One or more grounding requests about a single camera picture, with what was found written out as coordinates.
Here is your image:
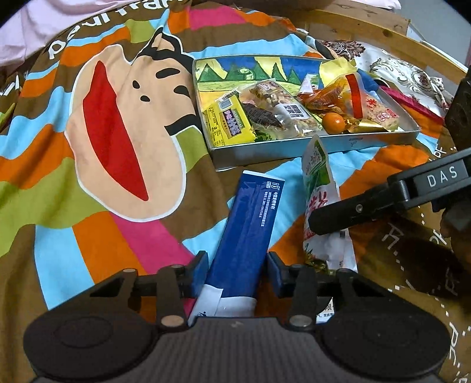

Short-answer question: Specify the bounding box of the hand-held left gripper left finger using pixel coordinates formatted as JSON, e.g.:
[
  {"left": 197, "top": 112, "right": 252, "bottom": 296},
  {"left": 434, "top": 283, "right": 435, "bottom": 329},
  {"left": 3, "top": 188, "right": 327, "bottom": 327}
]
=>
[{"left": 86, "top": 250, "right": 210, "bottom": 330}]

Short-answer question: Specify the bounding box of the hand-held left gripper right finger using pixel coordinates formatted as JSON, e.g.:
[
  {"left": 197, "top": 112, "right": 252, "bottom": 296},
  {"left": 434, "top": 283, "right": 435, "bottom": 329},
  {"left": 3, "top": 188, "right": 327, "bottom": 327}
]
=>
[{"left": 267, "top": 251, "right": 387, "bottom": 329}]

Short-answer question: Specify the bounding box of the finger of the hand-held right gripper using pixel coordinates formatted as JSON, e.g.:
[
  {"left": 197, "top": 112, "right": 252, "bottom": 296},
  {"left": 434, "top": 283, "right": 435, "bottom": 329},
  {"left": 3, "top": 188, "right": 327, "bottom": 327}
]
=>
[{"left": 307, "top": 182, "right": 409, "bottom": 236}]

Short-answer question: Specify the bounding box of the large green and white packet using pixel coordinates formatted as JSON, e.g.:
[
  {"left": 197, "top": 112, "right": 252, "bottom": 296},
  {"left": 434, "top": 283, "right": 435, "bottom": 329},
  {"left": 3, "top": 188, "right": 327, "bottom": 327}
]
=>
[{"left": 302, "top": 134, "right": 358, "bottom": 321}]

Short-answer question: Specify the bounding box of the blue and white long packet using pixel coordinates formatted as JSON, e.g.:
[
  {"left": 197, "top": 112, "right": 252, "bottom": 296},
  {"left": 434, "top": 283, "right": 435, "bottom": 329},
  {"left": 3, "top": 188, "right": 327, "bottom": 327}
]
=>
[{"left": 188, "top": 170, "right": 286, "bottom": 328}]

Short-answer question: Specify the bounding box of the red and white cracker packet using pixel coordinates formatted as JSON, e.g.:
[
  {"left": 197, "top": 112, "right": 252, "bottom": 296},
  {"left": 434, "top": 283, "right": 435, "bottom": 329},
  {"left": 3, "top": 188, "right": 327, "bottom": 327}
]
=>
[{"left": 359, "top": 92, "right": 400, "bottom": 131}]

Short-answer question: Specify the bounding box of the small orange ball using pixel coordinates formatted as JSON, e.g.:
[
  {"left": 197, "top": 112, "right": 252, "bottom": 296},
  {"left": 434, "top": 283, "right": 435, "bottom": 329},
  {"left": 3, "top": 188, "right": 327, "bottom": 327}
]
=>
[{"left": 321, "top": 112, "right": 346, "bottom": 134}]

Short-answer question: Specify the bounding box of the dinosaur print tray box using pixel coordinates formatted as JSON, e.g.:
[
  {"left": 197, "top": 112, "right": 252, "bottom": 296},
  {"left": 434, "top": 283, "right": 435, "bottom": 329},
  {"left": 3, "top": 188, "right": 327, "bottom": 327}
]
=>
[{"left": 191, "top": 55, "right": 421, "bottom": 172}]

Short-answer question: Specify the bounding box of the orange snack packet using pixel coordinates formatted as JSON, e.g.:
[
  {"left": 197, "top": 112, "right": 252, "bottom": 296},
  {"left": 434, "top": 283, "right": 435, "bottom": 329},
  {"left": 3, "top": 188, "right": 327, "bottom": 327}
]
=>
[{"left": 297, "top": 73, "right": 363, "bottom": 120}]

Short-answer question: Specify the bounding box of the clear nut bar packet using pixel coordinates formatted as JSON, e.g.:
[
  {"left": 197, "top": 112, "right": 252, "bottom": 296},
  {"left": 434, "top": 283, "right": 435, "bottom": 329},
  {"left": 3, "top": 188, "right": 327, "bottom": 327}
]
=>
[{"left": 239, "top": 79, "right": 322, "bottom": 138}]

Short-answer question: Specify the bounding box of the clear packet of dark snack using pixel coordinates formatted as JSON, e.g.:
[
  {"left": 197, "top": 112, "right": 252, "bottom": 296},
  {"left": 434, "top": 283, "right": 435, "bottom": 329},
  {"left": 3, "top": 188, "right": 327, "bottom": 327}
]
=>
[{"left": 239, "top": 101, "right": 291, "bottom": 142}]

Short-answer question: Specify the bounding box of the yellow snack packet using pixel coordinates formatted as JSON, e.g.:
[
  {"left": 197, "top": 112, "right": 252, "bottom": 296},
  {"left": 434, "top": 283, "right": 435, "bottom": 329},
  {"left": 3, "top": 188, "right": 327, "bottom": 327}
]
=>
[{"left": 202, "top": 94, "right": 258, "bottom": 148}]

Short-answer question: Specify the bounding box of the cartoon monkey printed blanket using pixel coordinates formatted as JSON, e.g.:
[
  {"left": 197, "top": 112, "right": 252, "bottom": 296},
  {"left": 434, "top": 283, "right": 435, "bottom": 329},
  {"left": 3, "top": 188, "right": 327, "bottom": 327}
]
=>
[{"left": 0, "top": 0, "right": 471, "bottom": 383}]

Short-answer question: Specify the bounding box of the colourful crayon drawing paper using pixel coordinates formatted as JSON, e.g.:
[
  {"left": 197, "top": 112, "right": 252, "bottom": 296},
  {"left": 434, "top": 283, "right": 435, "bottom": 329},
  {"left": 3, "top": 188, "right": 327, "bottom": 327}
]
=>
[{"left": 195, "top": 57, "right": 381, "bottom": 96}]

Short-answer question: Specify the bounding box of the pink hanging bed sheet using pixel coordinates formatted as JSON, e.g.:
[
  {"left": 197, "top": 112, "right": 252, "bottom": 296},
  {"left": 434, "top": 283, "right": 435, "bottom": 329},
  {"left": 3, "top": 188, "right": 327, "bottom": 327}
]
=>
[{"left": 0, "top": 0, "right": 192, "bottom": 69}]

